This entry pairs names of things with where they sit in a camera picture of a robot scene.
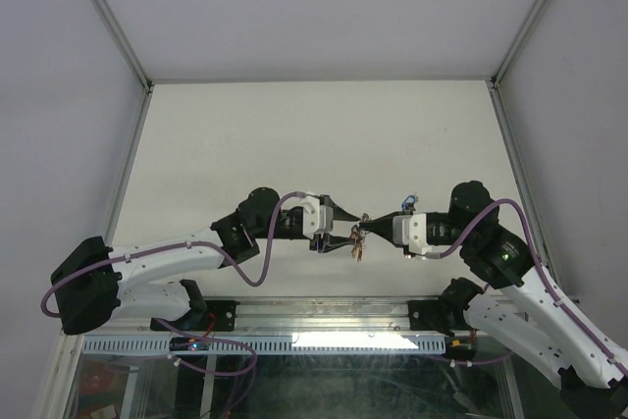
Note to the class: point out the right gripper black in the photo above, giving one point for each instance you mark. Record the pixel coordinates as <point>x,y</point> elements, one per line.
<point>384,227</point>

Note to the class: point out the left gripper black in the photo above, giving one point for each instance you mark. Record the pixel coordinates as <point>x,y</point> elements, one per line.
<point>328,242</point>

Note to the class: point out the metal keyring holder with rings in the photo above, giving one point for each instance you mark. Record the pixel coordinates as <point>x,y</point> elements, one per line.
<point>358,236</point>

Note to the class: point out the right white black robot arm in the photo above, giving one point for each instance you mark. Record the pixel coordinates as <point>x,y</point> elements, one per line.
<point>517,302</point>

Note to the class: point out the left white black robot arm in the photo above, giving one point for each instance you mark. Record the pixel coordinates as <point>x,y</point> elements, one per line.
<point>98,283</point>

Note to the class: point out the blue key tag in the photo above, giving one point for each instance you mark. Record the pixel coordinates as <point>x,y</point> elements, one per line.
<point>408,205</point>

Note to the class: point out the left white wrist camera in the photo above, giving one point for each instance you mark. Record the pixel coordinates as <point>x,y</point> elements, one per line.
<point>314,215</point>

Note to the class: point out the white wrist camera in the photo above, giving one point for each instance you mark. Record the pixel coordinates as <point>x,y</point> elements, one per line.
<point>415,232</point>
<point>314,215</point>

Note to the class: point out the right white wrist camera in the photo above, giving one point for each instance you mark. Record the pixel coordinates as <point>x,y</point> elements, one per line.
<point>415,232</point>

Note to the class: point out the aluminium mounting rail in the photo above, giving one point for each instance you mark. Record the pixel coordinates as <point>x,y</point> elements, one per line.
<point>268,316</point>

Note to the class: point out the grey slotted cable duct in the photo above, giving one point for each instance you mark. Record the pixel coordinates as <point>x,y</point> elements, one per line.
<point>293,344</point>

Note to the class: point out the right aluminium frame post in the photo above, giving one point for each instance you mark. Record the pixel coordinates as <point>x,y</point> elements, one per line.
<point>522,35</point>

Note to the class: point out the aluminium frame post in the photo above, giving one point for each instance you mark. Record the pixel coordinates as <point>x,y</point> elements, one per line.
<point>522,35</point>
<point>121,41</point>

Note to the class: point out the left aluminium frame post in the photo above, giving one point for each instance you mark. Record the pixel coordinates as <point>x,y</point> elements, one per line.
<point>121,41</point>

